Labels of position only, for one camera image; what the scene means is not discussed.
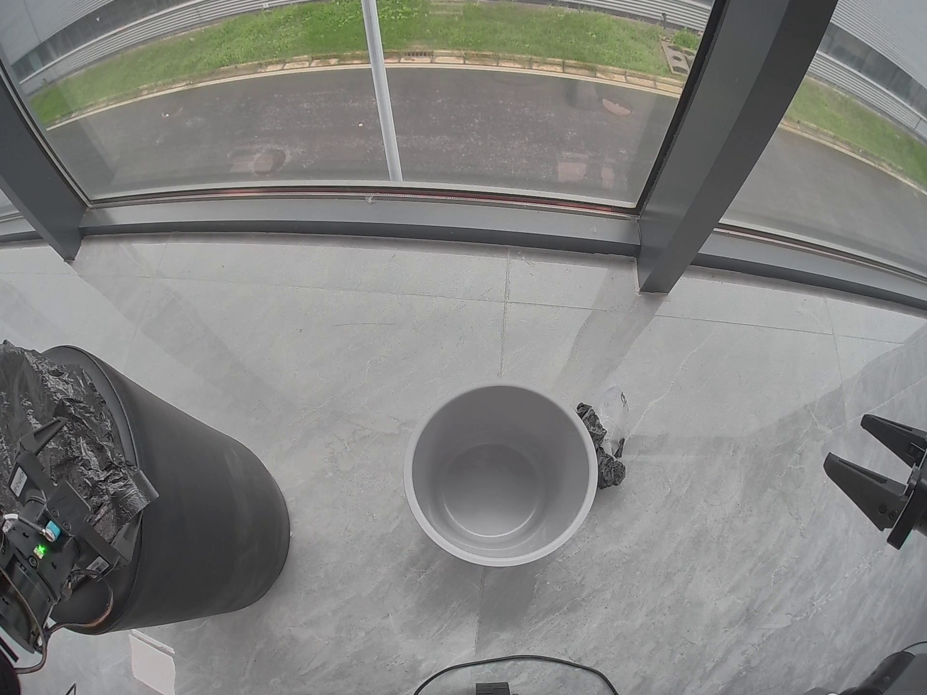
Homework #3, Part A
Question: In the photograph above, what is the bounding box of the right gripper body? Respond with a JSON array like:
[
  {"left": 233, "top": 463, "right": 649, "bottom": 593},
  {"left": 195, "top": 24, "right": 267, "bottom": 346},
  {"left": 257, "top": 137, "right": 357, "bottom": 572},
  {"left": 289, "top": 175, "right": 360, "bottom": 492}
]
[{"left": 886, "top": 440, "right": 927, "bottom": 550}]

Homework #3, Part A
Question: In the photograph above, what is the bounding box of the black cable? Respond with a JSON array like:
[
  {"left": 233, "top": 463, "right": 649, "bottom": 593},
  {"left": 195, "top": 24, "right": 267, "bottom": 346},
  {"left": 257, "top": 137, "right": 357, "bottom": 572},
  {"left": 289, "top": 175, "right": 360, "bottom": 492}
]
[{"left": 415, "top": 654, "right": 618, "bottom": 695}]

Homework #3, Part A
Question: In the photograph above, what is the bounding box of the crumpled black plastic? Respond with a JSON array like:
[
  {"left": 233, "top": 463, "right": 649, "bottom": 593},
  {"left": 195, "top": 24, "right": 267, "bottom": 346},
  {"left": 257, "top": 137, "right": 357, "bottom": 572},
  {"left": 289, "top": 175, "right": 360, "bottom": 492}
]
[{"left": 576, "top": 403, "right": 627, "bottom": 492}]

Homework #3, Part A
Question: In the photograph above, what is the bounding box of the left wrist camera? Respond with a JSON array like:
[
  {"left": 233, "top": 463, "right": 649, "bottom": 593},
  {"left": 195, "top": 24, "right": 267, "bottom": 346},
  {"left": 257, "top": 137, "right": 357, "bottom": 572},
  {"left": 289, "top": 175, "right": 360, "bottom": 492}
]
[{"left": 14, "top": 514, "right": 84, "bottom": 581}]

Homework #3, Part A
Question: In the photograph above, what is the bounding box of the white trash bin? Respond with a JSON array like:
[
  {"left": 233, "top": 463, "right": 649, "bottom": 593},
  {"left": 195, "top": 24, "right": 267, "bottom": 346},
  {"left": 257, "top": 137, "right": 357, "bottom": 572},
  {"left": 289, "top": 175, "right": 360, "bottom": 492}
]
[{"left": 403, "top": 384, "right": 600, "bottom": 568}]

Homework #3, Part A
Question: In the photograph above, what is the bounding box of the clear plastic wrapper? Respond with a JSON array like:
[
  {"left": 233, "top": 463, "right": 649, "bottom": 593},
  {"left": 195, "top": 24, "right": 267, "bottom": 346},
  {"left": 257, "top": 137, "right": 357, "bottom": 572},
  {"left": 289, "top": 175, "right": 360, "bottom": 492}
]
[{"left": 594, "top": 386, "right": 632, "bottom": 461}]

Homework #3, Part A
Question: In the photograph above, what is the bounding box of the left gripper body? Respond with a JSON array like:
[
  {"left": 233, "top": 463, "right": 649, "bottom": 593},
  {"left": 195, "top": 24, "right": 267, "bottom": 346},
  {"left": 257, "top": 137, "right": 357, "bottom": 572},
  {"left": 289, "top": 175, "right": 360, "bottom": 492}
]
[{"left": 7, "top": 453, "right": 140, "bottom": 573}]

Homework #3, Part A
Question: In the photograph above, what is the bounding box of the window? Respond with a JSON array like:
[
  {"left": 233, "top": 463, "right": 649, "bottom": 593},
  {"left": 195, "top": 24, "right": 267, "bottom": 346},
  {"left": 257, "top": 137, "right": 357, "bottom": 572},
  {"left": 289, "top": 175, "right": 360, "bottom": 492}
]
[{"left": 0, "top": 0, "right": 927, "bottom": 295}]

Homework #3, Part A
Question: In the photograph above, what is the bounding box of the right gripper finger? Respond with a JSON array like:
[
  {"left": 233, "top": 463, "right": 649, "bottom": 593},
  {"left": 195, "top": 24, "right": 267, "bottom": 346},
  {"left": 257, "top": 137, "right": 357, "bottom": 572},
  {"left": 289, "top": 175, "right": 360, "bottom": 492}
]
[
  {"left": 824, "top": 452, "right": 908, "bottom": 531},
  {"left": 861, "top": 413, "right": 927, "bottom": 467}
]

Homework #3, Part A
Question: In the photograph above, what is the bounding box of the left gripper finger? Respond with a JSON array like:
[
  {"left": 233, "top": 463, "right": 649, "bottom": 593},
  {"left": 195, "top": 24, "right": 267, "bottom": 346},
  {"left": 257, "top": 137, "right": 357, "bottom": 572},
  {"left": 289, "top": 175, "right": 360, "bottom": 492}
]
[
  {"left": 22, "top": 417, "right": 71, "bottom": 466},
  {"left": 107, "top": 468, "right": 159, "bottom": 535}
]

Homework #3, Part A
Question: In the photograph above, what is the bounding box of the black plastic bag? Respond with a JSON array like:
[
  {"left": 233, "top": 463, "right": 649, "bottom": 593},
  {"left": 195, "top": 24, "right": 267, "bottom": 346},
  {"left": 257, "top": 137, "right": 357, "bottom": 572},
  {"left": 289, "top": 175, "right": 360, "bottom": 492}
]
[{"left": 0, "top": 339, "right": 159, "bottom": 542}]

